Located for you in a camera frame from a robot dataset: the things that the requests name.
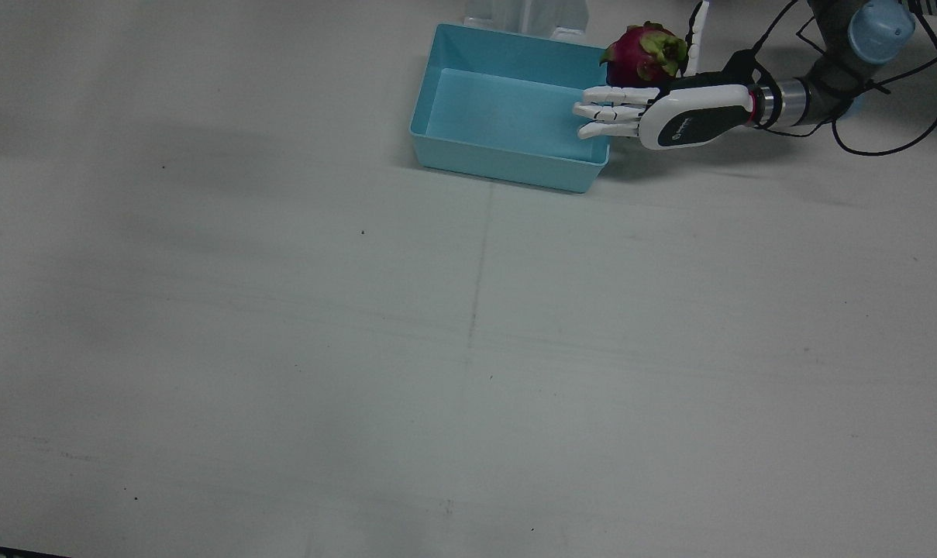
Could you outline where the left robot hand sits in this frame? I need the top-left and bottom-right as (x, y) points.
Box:
(573, 0), (757, 150)

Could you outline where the red dragon fruit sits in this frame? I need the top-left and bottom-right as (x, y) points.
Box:
(600, 22), (690, 88)

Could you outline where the white translucent stand base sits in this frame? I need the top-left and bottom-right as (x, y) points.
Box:
(464, 0), (591, 41)

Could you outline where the light blue plastic bin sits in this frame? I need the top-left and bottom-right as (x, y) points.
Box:
(408, 23), (612, 195)

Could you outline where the black patterned mat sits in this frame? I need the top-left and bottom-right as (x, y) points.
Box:
(0, 542), (70, 558)

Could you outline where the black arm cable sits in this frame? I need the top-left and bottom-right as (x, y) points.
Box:
(735, 0), (937, 157)

